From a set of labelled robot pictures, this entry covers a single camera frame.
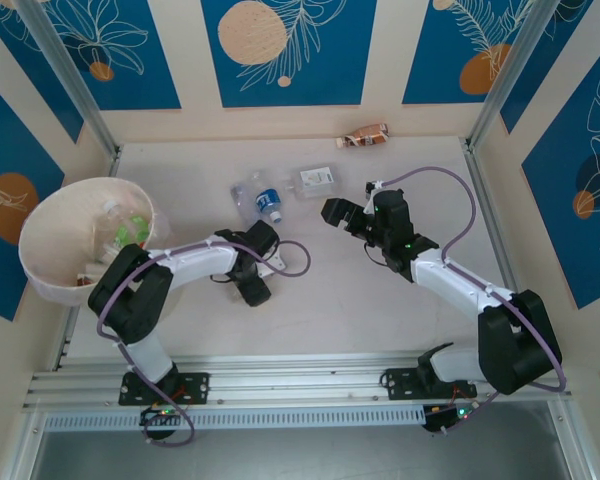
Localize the square clear bottle white label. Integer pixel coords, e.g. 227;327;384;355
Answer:
285;163;342;202

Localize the long clear bottle pale label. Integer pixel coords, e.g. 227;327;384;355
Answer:
99;198;131;227

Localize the beige round bin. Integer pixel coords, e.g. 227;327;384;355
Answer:
17;176;187;314

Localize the crumpled clear bottle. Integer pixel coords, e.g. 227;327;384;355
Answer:
228;171;269;225

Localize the brown coffee bottle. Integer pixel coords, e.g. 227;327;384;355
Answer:
335;122;391;150

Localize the small circuit board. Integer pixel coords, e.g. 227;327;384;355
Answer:
138;405;187;427
422;402;482;435

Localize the grey metal sheet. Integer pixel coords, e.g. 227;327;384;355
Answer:
29;402;571;480

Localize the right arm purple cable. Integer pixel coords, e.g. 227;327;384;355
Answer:
377;166;567;436

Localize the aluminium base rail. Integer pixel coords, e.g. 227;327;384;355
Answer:
27;351;575;411

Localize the slotted grey cable duct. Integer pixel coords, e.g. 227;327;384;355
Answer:
42;404;427;435

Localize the aluminium frame post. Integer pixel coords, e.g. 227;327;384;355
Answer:
467;0;557;151
14;0;124;160

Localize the aluminium frame rail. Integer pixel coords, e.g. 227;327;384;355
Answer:
547;399;594;480
7;417;46;480

